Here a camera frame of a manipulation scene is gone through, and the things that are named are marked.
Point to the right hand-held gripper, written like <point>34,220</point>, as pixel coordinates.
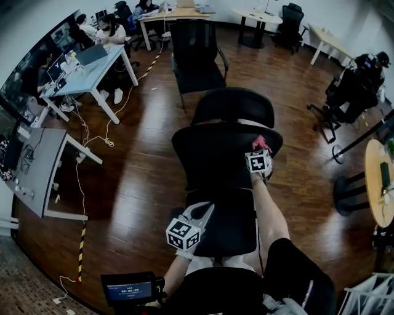
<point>258,164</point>

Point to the black swivel chair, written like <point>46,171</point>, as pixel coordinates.
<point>337,89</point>

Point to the grey laptop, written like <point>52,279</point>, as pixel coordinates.
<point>92,54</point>

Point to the small white box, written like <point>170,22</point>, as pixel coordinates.
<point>24,132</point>

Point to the white power strip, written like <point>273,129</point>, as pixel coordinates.
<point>24,191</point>

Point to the person's right forearm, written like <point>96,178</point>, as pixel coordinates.
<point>267,212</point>

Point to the black mesh office chair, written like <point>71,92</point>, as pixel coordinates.
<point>291,21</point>

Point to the round white table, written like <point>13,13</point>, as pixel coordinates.
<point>255,15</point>

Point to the white power adapter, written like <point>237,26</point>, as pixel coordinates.
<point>57,301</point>
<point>70,311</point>

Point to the black pole with round base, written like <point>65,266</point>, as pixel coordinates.
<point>338,155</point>

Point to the light blue desk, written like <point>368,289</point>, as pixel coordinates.
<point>89,77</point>

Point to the pink cloth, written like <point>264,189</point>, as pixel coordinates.
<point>260,142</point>

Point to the black visitor chair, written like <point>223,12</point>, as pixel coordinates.
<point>197,55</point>

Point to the long wooden desk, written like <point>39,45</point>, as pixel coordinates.
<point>172,13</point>

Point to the person's black shirt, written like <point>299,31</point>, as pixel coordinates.
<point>289,277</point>

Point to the curved grey desk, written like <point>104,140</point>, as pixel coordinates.
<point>40,166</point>

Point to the black desktop monitor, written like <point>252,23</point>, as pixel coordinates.
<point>13,147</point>

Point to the person's light grey trousers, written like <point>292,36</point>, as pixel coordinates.
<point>200,264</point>

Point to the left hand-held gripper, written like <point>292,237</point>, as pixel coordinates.
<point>181,233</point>

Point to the chest-mounted display device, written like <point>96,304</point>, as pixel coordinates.
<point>129,290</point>

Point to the narrow wooden desk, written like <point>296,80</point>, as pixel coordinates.
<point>329,37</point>

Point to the person's left hand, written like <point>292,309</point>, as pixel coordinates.
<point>186,253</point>

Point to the person's left forearm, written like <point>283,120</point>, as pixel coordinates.
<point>177,273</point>

